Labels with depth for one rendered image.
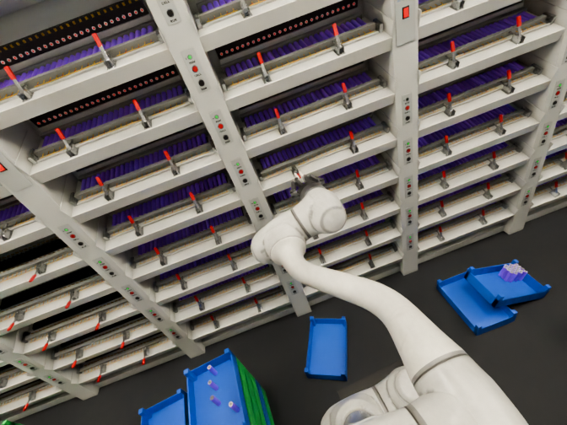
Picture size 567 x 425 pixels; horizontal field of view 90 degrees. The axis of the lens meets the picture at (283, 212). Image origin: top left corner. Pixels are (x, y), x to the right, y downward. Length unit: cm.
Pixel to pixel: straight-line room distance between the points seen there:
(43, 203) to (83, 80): 48
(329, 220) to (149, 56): 71
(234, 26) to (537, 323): 181
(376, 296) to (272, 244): 30
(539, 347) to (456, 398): 133
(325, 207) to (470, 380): 45
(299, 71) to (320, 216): 54
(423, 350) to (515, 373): 121
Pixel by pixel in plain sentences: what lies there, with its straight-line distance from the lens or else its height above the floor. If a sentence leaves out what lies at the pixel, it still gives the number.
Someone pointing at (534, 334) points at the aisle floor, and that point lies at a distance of 185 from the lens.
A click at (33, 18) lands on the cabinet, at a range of 132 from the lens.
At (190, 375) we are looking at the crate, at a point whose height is 45.
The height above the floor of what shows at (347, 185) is 76.
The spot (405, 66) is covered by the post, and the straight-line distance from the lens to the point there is 123.
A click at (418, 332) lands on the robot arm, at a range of 56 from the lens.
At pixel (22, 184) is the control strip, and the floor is 130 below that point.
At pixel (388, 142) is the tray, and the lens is 130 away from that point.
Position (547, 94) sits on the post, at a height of 87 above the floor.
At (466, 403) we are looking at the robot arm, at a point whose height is 106.
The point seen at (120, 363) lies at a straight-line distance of 209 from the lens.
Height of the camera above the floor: 155
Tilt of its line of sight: 37 degrees down
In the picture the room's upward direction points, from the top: 21 degrees counter-clockwise
